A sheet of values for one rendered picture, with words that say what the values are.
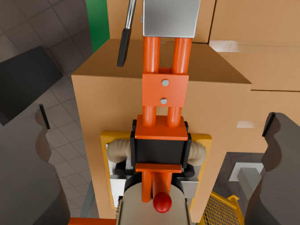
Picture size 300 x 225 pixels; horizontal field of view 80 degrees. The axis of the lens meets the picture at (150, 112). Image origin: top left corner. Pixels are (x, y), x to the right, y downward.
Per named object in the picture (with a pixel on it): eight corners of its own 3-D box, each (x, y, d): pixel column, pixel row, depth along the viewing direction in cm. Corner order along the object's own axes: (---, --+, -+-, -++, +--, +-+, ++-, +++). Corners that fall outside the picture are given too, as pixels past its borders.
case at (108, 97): (185, 151, 106) (199, 223, 72) (116, 147, 105) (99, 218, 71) (207, 43, 73) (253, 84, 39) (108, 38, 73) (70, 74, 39)
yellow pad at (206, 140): (191, 206, 66) (193, 221, 62) (164, 206, 66) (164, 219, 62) (211, 134, 47) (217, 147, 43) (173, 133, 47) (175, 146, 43)
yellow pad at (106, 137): (139, 205, 66) (138, 218, 62) (112, 203, 66) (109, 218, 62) (139, 131, 47) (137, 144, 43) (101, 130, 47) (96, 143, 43)
